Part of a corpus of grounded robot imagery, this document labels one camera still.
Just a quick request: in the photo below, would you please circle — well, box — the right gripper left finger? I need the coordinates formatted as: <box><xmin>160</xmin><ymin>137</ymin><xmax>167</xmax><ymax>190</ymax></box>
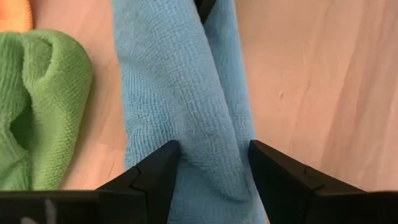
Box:
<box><xmin>96</xmin><ymin>139</ymin><xmax>182</xmax><ymax>224</ymax></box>

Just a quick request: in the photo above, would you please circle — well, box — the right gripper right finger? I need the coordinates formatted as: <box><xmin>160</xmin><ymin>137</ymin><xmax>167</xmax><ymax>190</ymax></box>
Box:
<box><xmin>248</xmin><ymin>139</ymin><xmax>366</xmax><ymax>224</ymax></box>

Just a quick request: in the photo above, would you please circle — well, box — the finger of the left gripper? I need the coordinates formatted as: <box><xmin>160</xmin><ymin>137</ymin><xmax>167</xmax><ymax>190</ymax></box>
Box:
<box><xmin>194</xmin><ymin>0</ymin><xmax>218</xmax><ymax>25</ymax></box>

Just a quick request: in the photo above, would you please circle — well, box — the blue microfiber towel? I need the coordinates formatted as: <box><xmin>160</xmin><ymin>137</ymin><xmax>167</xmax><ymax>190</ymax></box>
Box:
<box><xmin>111</xmin><ymin>0</ymin><xmax>267</xmax><ymax>224</ymax></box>

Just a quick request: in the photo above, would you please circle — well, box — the orange microfiber towel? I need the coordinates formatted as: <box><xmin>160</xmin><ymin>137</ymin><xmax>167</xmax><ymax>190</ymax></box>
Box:
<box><xmin>0</xmin><ymin>0</ymin><xmax>34</xmax><ymax>33</ymax></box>

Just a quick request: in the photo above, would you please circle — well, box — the green microfiber towel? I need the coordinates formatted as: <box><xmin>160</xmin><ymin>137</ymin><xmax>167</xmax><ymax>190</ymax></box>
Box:
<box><xmin>0</xmin><ymin>29</ymin><xmax>93</xmax><ymax>191</ymax></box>

